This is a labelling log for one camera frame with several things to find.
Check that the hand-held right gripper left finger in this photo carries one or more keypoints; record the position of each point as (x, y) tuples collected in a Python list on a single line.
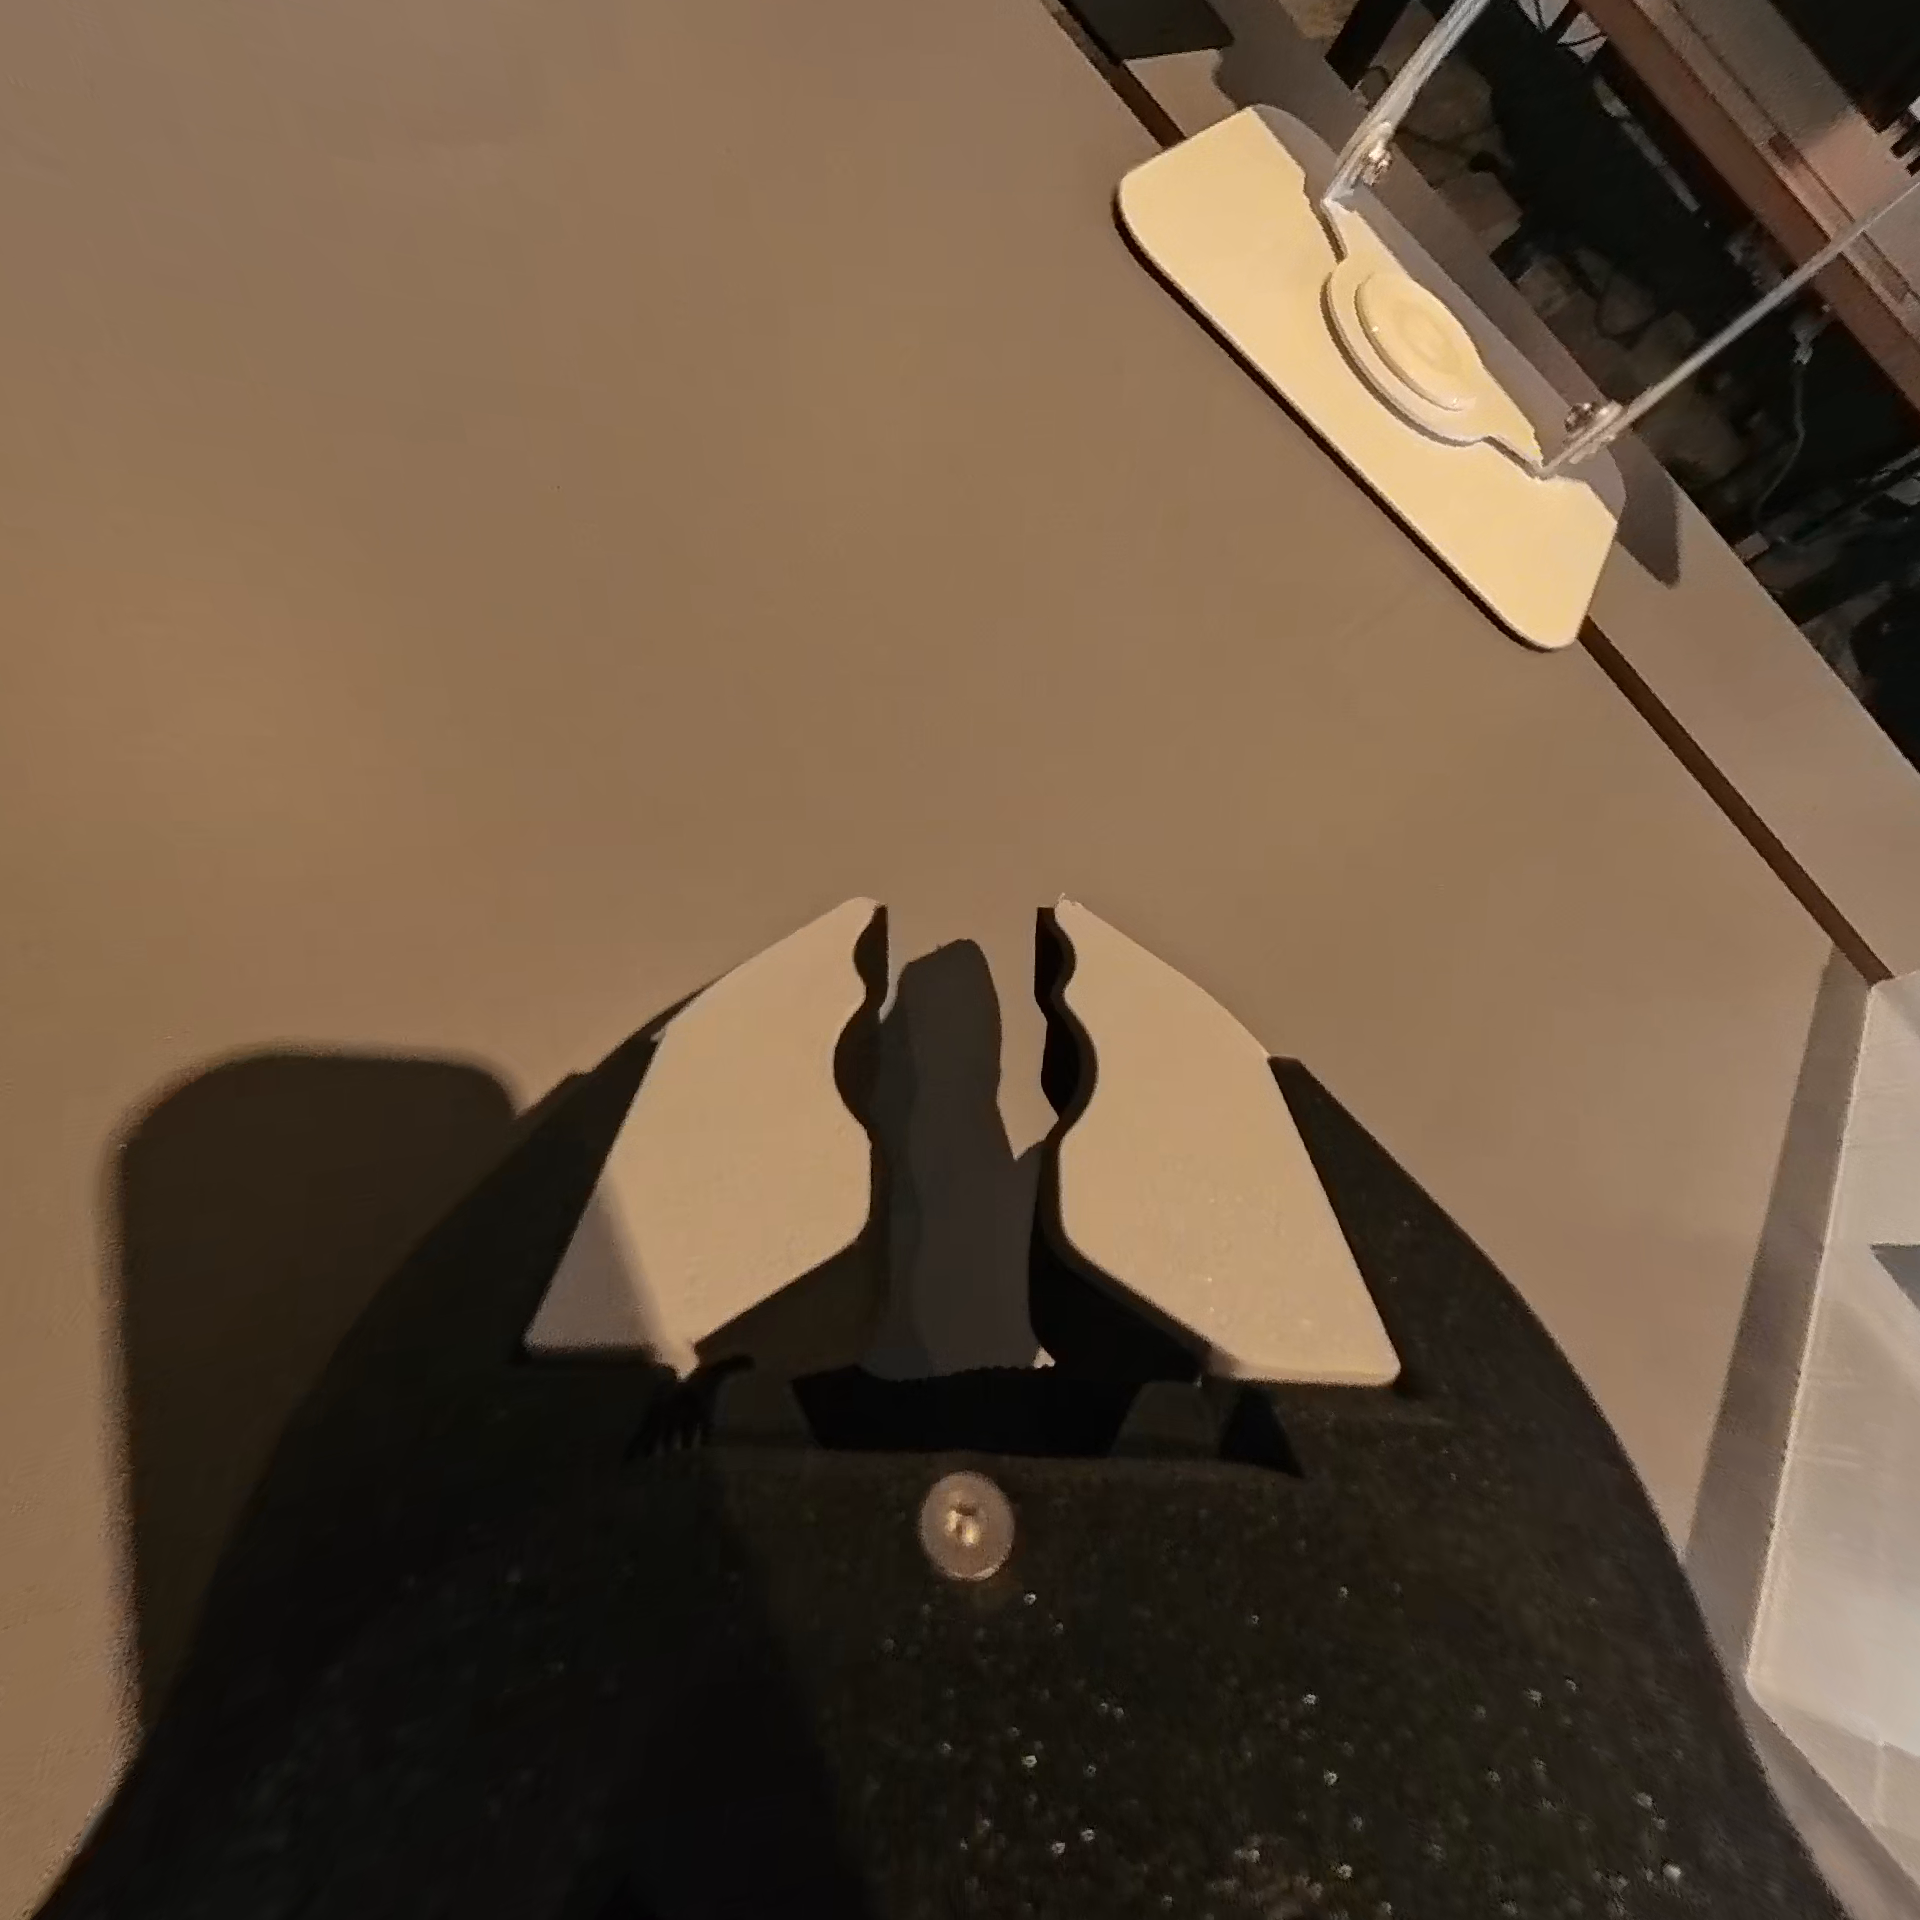
[(721, 1171)]

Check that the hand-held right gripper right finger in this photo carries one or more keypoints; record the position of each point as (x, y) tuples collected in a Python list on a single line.
[(1215, 1202)]

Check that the clear plastic bin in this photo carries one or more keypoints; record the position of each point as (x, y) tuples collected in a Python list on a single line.
[(1845, 1350)]

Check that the black desk mat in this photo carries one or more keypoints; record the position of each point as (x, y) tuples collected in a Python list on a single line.
[(1156, 19)]

